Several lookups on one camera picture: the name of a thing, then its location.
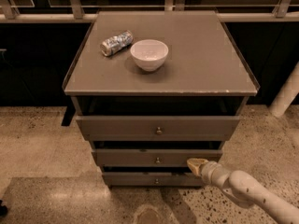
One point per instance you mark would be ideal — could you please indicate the white ceramic bowl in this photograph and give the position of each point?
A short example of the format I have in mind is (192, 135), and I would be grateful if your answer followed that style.
(149, 54)

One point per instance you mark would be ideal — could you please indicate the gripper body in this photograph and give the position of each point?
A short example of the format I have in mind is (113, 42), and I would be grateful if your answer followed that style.
(206, 169)

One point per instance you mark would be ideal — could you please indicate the grey top drawer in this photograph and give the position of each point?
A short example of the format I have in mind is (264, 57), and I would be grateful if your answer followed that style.
(157, 128)

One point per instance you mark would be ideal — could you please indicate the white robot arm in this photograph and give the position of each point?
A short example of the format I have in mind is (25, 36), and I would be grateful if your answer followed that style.
(244, 190)

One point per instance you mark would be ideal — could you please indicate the white pillar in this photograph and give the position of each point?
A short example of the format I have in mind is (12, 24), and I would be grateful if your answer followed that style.
(287, 94)

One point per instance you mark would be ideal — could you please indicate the grey wooden drawer cabinet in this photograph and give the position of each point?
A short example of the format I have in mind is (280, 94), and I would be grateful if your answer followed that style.
(203, 75)

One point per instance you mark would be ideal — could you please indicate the metal window railing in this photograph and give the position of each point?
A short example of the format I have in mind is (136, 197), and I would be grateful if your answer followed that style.
(86, 10)

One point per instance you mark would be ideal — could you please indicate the grey drawer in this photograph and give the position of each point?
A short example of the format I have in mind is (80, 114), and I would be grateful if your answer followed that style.
(153, 154)
(149, 176)
(157, 128)

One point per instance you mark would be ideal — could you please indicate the grey bottom drawer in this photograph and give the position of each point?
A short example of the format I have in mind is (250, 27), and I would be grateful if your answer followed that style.
(149, 176)

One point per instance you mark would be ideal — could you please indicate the black object at floor edge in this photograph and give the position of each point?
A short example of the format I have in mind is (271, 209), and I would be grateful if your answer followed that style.
(3, 209)

